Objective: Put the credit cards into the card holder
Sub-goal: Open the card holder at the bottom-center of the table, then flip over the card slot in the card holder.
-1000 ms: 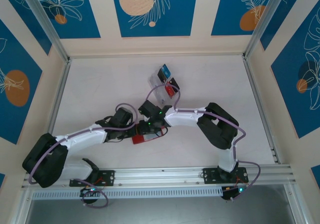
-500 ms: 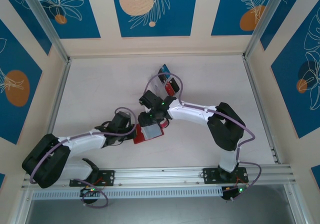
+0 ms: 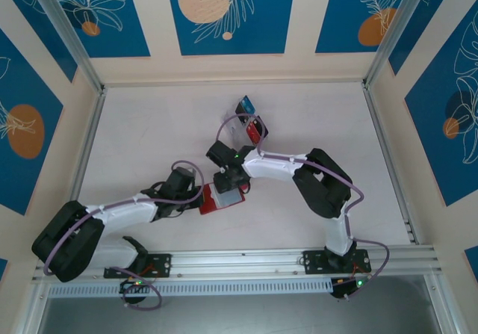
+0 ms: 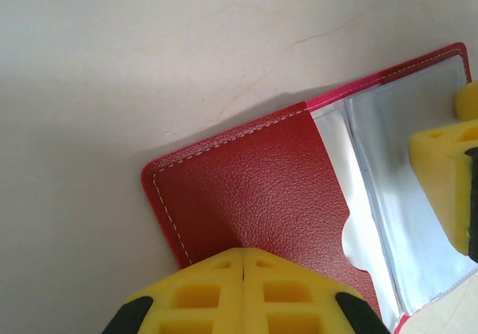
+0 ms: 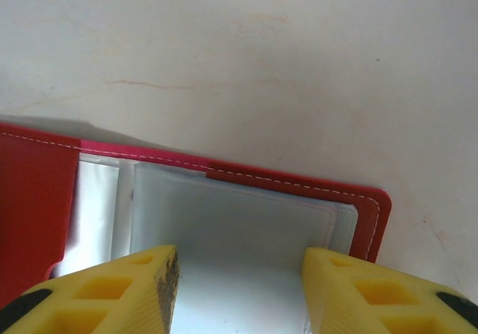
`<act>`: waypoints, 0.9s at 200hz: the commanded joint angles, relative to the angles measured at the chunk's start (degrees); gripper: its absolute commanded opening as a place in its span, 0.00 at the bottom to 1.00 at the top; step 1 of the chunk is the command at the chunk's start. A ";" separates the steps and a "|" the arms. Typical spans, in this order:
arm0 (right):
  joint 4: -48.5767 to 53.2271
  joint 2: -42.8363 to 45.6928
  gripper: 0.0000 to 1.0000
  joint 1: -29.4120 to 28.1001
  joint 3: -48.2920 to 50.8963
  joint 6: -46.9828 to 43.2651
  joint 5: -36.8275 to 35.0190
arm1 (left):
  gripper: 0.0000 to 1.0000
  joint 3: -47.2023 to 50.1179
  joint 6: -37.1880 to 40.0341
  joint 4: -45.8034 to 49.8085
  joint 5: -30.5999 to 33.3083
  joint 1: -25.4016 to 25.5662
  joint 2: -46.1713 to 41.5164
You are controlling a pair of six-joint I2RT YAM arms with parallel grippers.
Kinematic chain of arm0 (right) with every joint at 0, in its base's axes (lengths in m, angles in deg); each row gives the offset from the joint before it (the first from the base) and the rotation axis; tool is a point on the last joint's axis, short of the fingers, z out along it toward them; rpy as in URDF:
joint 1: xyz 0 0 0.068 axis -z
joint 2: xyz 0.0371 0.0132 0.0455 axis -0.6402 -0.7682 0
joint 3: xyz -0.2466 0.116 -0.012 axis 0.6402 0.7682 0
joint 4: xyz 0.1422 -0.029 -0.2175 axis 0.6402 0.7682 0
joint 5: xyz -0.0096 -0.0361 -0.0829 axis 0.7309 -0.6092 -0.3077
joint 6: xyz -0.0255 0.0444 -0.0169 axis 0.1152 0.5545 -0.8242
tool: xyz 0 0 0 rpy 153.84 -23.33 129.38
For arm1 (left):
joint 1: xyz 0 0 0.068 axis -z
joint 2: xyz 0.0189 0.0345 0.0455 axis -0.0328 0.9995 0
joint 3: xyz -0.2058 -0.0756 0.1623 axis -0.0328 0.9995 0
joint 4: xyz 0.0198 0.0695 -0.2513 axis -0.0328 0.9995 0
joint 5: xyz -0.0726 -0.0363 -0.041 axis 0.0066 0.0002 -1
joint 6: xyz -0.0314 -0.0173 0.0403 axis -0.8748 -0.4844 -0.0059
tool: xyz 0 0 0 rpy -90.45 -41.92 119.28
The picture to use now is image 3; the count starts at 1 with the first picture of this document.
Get red credit card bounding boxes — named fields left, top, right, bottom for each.
left=245, top=119, right=264, bottom=145

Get blue floral wall panel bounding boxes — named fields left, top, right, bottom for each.
left=0, top=27, right=64, bottom=217
left=404, top=0, right=478, bottom=207
left=388, top=0, right=478, bottom=76
left=48, top=0, right=151, bottom=59
left=165, top=0, right=298, bottom=56
left=314, top=0, right=414, bottom=55
left=0, top=0, right=78, bottom=84

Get aluminium mounting rail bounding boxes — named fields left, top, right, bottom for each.
left=31, top=246, right=444, bottom=283

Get aluminium side rail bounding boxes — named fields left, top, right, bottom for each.
left=361, top=81, right=422, bottom=246
left=69, top=86, right=108, bottom=204

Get black left controller board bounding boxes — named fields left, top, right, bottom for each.
left=119, top=278, right=151, bottom=306

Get blue credit card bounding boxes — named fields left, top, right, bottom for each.
left=240, top=94, right=258, bottom=114

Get black controller board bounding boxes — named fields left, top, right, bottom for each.
left=330, top=278, right=369, bottom=300
left=119, top=278, right=151, bottom=306

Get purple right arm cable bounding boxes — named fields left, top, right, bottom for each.
left=216, top=113, right=391, bottom=300

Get red card holder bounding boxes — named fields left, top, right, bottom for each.
left=199, top=183, right=250, bottom=216

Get black right controller board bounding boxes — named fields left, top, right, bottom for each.
left=330, top=278, right=369, bottom=300

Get black credit card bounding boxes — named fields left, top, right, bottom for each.
left=256, top=115, right=271, bottom=137
left=235, top=102, right=251, bottom=126

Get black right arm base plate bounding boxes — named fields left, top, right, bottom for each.
left=304, top=249, right=373, bottom=275

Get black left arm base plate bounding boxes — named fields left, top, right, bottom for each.
left=103, top=253, right=173, bottom=279

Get clear acrylic card stand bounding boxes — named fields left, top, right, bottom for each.
left=223, top=104, right=270, bottom=149

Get grey slotted cable duct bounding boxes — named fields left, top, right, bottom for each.
left=48, top=278, right=333, bottom=298

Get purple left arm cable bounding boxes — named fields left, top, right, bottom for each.
left=43, top=160, right=205, bottom=312

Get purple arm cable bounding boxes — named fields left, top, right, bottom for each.
left=216, top=113, right=391, bottom=300
left=43, top=160, right=205, bottom=312

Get aluminium frame post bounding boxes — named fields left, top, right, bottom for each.
left=364, top=0, right=462, bottom=88
left=28, top=0, right=106, bottom=93

